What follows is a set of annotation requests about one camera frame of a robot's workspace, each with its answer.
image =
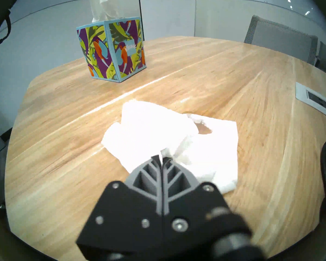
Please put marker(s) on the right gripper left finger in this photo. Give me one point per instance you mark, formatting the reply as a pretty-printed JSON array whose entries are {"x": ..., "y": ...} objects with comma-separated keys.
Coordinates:
[{"x": 125, "y": 217}]

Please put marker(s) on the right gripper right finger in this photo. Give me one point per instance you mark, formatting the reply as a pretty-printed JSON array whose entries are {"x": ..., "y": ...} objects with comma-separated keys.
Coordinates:
[{"x": 195, "y": 208}]

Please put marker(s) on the white tissue sheet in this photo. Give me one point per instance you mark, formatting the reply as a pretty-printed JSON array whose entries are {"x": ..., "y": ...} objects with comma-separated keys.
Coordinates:
[
  {"x": 103, "y": 5},
  {"x": 152, "y": 127}
]

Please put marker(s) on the colourful toucan tissue box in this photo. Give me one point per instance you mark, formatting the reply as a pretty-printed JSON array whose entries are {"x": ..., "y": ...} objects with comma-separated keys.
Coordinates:
[{"x": 116, "y": 51}]

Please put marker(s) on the table power outlet box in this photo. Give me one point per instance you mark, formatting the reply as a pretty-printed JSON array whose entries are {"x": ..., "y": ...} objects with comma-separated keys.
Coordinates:
[{"x": 312, "y": 98}]

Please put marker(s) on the grey mesh office chair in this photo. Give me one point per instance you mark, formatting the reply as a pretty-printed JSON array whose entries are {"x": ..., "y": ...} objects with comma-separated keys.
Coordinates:
[{"x": 279, "y": 37}]

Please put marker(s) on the rolling whiteboard on stand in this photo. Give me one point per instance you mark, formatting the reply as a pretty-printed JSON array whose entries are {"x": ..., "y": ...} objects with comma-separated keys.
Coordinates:
[{"x": 165, "y": 13}]

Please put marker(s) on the wide glass wall whiteboard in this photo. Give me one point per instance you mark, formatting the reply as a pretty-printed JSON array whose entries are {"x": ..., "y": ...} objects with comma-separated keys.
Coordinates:
[{"x": 247, "y": 2}]

